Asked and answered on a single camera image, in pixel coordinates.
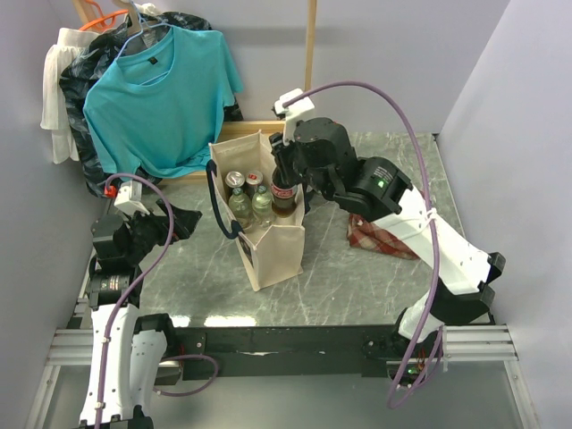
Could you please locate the red plaid cloth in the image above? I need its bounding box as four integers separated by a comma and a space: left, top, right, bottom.
347, 214, 418, 260

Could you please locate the green cap clear bottle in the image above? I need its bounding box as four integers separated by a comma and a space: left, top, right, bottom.
252, 184, 275, 228
228, 188, 254, 230

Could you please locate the dark floral patterned shirt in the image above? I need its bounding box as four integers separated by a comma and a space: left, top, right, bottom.
59, 12, 244, 198

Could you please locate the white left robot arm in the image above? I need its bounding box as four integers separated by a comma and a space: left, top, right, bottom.
79, 200, 202, 428

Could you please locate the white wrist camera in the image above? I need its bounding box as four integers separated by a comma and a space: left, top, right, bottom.
273, 88, 315, 146
104, 180, 150, 216

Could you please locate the red tab drink can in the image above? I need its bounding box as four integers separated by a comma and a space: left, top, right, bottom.
245, 170, 264, 198

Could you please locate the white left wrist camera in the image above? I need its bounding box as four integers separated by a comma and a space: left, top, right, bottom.
104, 180, 150, 216

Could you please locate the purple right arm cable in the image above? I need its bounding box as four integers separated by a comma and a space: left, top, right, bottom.
282, 80, 446, 410

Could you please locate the light blue wire hanger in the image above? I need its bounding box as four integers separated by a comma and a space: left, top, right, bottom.
114, 1, 175, 88

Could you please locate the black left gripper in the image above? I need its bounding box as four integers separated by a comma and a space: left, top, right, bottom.
123, 197, 200, 263

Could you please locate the white hanging garment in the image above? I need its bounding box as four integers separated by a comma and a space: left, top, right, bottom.
39, 3, 167, 164

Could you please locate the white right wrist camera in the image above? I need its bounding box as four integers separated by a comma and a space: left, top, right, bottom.
273, 88, 315, 146

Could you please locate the silver top drink can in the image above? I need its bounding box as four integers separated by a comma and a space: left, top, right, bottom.
224, 171, 245, 195

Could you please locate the orange plastic hanger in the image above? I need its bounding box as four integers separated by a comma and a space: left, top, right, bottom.
73, 0, 129, 33

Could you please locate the aluminium rail profile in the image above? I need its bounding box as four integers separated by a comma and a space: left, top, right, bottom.
443, 324, 518, 363

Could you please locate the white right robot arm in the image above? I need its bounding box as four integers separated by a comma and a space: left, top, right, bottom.
269, 117, 506, 356

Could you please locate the turquoise t-shirt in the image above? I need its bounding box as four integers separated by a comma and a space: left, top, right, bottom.
83, 27, 243, 179

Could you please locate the wooden clothes rack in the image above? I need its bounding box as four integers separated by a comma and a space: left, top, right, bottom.
71, 0, 318, 181

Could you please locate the beige canvas tote bag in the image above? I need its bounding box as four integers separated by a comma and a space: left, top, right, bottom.
206, 131, 305, 291

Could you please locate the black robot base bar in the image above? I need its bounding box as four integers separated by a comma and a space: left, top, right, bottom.
135, 316, 408, 381

